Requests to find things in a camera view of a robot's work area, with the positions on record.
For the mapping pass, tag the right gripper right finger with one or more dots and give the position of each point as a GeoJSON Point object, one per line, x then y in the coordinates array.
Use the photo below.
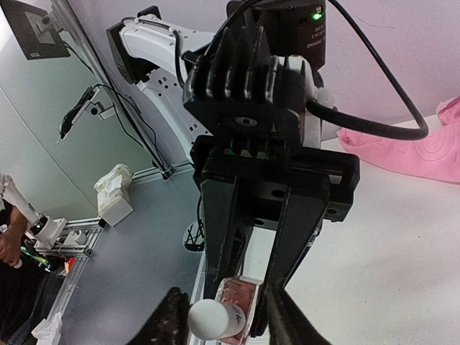
{"type": "Point", "coordinates": [287, 323]}

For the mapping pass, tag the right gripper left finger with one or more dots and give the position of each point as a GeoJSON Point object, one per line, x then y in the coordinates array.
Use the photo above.
{"type": "Point", "coordinates": [168, 322]}

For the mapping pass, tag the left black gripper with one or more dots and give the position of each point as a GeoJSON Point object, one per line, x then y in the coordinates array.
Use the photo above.
{"type": "Point", "coordinates": [303, 208]}

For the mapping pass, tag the white nail polish cap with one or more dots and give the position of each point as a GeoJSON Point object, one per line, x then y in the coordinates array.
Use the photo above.
{"type": "Point", "coordinates": [212, 320]}

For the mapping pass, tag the nail polish bottle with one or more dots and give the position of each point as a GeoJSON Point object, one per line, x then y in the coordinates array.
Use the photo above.
{"type": "Point", "coordinates": [242, 292]}

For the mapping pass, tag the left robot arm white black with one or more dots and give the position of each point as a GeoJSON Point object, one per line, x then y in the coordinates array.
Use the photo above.
{"type": "Point", "coordinates": [157, 57]}

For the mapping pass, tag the crumpled white tissue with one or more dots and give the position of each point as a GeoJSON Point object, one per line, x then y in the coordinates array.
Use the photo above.
{"type": "Point", "coordinates": [48, 331]}

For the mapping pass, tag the white tissue box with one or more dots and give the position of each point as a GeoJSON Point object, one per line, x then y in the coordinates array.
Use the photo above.
{"type": "Point", "coordinates": [113, 199]}

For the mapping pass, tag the person in dark clothes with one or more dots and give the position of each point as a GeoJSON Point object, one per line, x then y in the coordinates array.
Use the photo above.
{"type": "Point", "coordinates": [27, 291]}

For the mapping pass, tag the pink sweatshirt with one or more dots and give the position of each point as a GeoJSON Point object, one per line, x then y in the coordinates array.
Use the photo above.
{"type": "Point", "coordinates": [436, 157]}

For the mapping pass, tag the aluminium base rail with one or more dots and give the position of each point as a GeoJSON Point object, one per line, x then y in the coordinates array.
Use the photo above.
{"type": "Point", "coordinates": [144, 253]}

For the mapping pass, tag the wall mounted black monitor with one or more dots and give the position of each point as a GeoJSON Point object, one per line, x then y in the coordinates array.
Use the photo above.
{"type": "Point", "coordinates": [36, 30]}

